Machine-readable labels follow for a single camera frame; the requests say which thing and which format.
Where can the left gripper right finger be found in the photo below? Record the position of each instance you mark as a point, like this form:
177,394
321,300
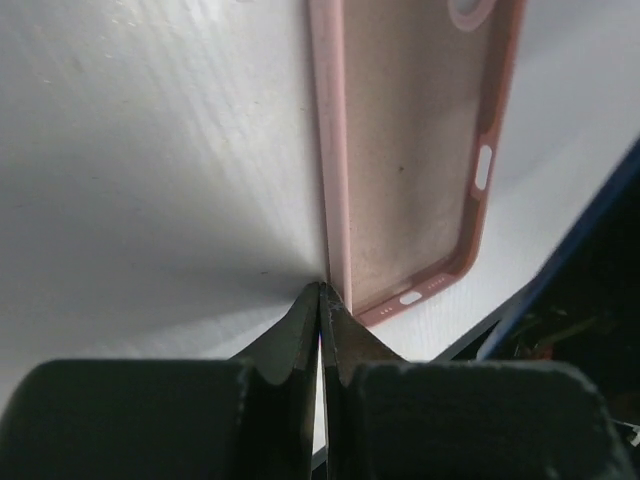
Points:
387,418

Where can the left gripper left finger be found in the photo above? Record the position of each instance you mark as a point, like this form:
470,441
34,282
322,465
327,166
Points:
247,417

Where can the pink phone case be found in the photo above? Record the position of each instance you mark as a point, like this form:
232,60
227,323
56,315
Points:
411,97

